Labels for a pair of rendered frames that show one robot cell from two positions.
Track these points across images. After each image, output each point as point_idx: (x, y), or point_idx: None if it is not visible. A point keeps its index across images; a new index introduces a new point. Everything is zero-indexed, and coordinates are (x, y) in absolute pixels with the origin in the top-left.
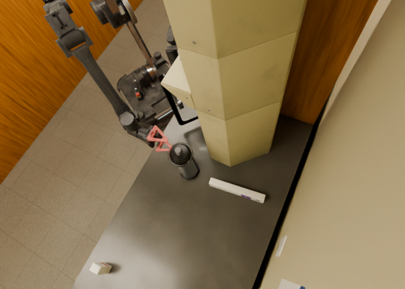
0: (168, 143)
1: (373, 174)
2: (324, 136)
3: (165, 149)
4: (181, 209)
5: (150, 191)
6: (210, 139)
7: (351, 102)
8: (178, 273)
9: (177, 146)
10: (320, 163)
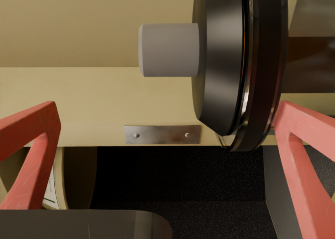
0: (295, 195)
1: None
2: (137, 61)
3: (316, 137)
4: None
5: None
6: (162, 102)
7: (3, 43)
8: None
9: (197, 105)
10: None
